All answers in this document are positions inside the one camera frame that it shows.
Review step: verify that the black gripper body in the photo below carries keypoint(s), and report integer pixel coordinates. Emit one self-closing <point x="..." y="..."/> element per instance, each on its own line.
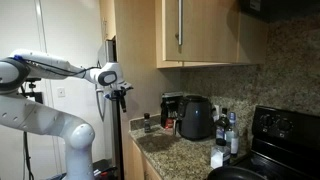
<point x="119" y="93"/>

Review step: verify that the black vertical stand pole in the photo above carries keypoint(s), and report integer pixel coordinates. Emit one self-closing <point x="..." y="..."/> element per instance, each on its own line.
<point x="117" y="140"/>

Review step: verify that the wooden upper cabinet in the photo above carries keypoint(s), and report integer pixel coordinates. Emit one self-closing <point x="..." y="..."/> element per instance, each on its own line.
<point x="206" y="33"/>

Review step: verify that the wooden lower cabinet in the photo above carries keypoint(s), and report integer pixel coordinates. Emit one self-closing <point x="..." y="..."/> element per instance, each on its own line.
<point x="138" y="163"/>

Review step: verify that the small pepper shaker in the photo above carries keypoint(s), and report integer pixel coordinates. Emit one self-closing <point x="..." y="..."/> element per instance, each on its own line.
<point x="147" y="123"/>

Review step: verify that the black stove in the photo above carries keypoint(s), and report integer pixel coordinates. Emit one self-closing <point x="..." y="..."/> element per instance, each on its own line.
<point x="286" y="146"/>

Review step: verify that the wooden cabinet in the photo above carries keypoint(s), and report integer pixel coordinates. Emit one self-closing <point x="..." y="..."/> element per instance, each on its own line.
<point x="206" y="33"/>
<point x="138" y="163"/>

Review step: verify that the black coffee maker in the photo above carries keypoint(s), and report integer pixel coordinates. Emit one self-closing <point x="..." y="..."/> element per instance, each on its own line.
<point x="169" y="110"/>
<point x="195" y="118"/>

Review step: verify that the stainless steel refrigerator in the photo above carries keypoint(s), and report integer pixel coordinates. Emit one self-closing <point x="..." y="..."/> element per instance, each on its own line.
<point x="110" y="55"/>

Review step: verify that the dark bottle on counter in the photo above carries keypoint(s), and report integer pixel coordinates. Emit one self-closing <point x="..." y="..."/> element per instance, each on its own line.
<point x="232" y="136"/>

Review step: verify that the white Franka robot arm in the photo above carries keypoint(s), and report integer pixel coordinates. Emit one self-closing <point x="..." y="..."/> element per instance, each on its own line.
<point x="33" y="116"/>

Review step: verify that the dark glass bottle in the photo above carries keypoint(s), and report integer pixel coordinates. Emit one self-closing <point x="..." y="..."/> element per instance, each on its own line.
<point x="221" y="125"/>

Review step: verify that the black frying pan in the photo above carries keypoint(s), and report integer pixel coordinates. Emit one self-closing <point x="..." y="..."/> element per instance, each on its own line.
<point x="235" y="174"/>

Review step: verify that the white salt container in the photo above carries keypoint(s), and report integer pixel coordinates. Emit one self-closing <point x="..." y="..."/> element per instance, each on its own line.
<point x="220" y="155"/>

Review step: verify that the white light switch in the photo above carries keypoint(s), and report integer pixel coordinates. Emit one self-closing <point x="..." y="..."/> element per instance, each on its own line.
<point x="61" y="92"/>

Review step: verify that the black camera on tripod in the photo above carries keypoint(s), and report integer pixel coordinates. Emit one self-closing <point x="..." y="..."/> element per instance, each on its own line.
<point x="33" y="95"/>

